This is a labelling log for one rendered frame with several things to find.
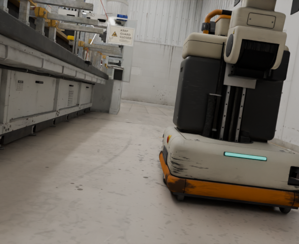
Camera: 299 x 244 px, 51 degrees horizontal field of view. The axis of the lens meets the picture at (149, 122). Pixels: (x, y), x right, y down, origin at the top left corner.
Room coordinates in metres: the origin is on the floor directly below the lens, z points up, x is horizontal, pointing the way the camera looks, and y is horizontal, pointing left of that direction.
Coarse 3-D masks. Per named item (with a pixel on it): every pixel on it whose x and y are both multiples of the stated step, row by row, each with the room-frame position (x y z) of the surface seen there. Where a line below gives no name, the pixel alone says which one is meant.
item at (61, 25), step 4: (60, 24) 2.04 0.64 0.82; (64, 24) 2.04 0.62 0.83; (68, 24) 2.04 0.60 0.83; (60, 28) 2.05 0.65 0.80; (64, 28) 2.04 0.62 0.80; (68, 28) 2.04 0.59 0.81; (72, 28) 2.04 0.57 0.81; (76, 28) 2.04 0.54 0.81; (80, 28) 2.04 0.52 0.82; (84, 28) 2.04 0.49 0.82; (88, 28) 2.04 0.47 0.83; (92, 28) 2.05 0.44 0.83; (96, 28) 2.05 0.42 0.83; (92, 32) 2.06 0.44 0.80; (96, 32) 2.05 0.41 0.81; (100, 32) 2.05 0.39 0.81
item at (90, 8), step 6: (36, 0) 1.54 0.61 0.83; (42, 0) 1.54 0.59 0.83; (48, 0) 1.54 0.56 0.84; (54, 0) 1.54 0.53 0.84; (60, 0) 1.54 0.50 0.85; (66, 0) 1.54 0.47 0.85; (72, 0) 1.55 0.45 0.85; (60, 6) 1.57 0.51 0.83; (66, 6) 1.55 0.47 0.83; (72, 6) 1.55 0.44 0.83; (78, 6) 1.55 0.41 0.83; (84, 6) 1.55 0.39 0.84; (90, 6) 1.55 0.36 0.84
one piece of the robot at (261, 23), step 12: (252, 0) 1.43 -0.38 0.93; (264, 0) 1.43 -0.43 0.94; (240, 12) 1.40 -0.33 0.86; (252, 12) 1.40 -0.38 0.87; (264, 12) 1.40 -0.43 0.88; (276, 12) 1.41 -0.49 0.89; (240, 24) 1.41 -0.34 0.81; (252, 24) 1.41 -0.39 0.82; (264, 24) 1.41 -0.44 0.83; (276, 24) 1.41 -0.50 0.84; (228, 36) 1.49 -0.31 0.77; (240, 36) 1.37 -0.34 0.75; (252, 36) 1.37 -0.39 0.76; (264, 36) 1.37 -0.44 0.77; (276, 36) 1.37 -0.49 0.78; (228, 48) 1.45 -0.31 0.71; (228, 60) 1.43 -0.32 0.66; (276, 60) 1.39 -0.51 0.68
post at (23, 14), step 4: (20, 0) 1.49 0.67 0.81; (24, 0) 1.49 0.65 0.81; (20, 4) 1.49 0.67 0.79; (24, 4) 1.49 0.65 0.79; (28, 4) 1.50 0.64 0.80; (20, 8) 1.49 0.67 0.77; (24, 8) 1.49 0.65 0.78; (28, 8) 1.51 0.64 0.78; (20, 12) 1.49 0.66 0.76; (24, 12) 1.49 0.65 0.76; (28, 12) 1.51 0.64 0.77; (20, 16) 1.49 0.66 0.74; (24, 16) 1.49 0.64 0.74; (28, 16) 1.52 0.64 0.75; (28, 20) 1.52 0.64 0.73
